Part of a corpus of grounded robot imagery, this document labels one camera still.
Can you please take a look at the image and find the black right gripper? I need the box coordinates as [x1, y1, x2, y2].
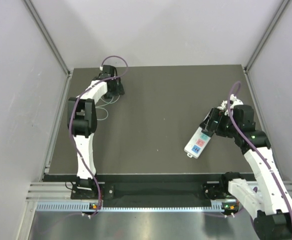
[200, 107, 240, 138]

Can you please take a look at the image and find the thin white charger cable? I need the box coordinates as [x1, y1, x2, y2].
[94, 94, 121, 122]

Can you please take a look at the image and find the black cube adapter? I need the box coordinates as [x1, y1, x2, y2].
[200, 117, 219, 133]

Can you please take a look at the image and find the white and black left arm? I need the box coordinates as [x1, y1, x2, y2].
[67, 65, 124, 199]

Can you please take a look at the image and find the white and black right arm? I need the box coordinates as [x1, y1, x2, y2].
[200, 104, 292, 240]

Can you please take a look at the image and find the white power strip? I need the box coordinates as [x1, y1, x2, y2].
[184, 113, 214, 159]

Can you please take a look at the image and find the white coiled power strip cord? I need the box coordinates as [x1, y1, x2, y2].
[217, 99, 230, 116]

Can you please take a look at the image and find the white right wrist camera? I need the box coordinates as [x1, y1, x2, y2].
[230, 94, 244, 109]

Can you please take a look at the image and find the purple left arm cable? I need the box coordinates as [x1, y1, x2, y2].
[68, 54, 129, 217]

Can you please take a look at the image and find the aluminium rail right front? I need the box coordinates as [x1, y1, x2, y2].
[248, 181, 292, 198]

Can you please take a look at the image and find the aluminium rail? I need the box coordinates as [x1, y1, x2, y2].
[26, 182, 72, 202]
[248, 181, 292, 198]

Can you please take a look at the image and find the aluminium frame post left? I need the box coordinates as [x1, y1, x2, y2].
[21, 0, 71, 77]

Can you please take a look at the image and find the aluminium frame post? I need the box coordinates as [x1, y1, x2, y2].
[21, 0, 71, 77]
[243, 0, 292, 74]

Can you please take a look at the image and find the slotted grey cable duct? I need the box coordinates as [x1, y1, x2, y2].
[36, 199, 237, 213]

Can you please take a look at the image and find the aluminium rail left front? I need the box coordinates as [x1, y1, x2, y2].
[26, 182, 72, 202]

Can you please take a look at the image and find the aluminium frame post right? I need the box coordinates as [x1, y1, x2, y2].
[243, 0, 292, 74]

